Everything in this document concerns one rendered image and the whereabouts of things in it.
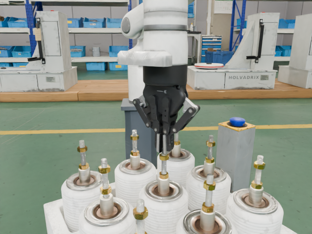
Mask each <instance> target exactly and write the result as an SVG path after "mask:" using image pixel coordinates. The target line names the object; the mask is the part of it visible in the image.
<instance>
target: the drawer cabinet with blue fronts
mask: <svg viewBox="0 0 312 234"><path fill-rule="evenodd" d="M221 46H222V35H201V43H200V63H205V51H207V50H208V48H213V49H214V50H217V51H221ZM197 47H198V40H197V39H196V46H195V57H197Z"/></svg>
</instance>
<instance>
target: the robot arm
mask: <svg viewBox="0 0 312 234"><path fill-rule="evenodd" d="M193 1H195V0H143V3H141V4H140V5H138V6H137V7H135V8H134V9H132V10H131V11H129V12H128V13H126V15H125V16H124V17H123V19H122V22H121V32H122V34H123V35H124V36H125V37H127V38H129V39H137V44H136V46H135V47H133V48H132V49H130V50H128V51H120V52H119V53H118V54H117V58H118V64H120V65H128V89H129V103H130V104H134V106H135V108H136V110H137V111H138V113H139V115H140V117H141V118H142V120H143V122H144V123H145V125H146V127H147V128H152V129H153V130H154V132H155V148H156V151H157V152H159V153H161V152H163V154H168V153H170V152H171V151H172V149H173V148H174V133H178V132H179V131H181V130H183V129H184V128H185V127H186V126H187V124H188V123H189V122H190V121H191V120H192V118H193V117H194V116H195V115H196V114H197V113H198V111H199V110H200V106H199V105H198V104H195V105H194V104H193V103H192V102H191V101H190V100H189V99H188V97H189V95H188V92H187V89H186V84H187V73H188V37H187V28H188V5H189V4H191V3H192V2H193ZM183 105H184V108H183V113H184V114H183V115H182V116H181V118H180V119H179V120H178V121H177V123H176V119H177V117H178V111H179V110H180V109H181V108H182V106H183Z"/></svg>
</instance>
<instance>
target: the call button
mask: <svg viewBox="0 0 312 234"><path fill-rule="evenodd" d="M230 123H231V124H232V125H234V126H243V124H244V123H245V119H243V118H240V117H232V118H230Z"/></svg>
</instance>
